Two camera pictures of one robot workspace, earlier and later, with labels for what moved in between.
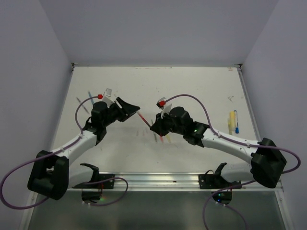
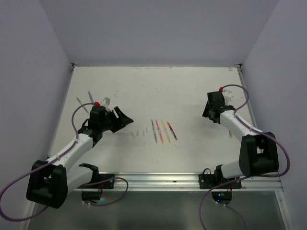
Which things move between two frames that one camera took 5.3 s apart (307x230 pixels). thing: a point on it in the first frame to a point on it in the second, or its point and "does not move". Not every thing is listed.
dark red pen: [144, 119] to [172, 131]
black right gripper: [158, 125] to [206, 112]
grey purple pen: [82, 105] does not move
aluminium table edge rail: [176, 180] does not move
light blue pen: [90, 97] does not move
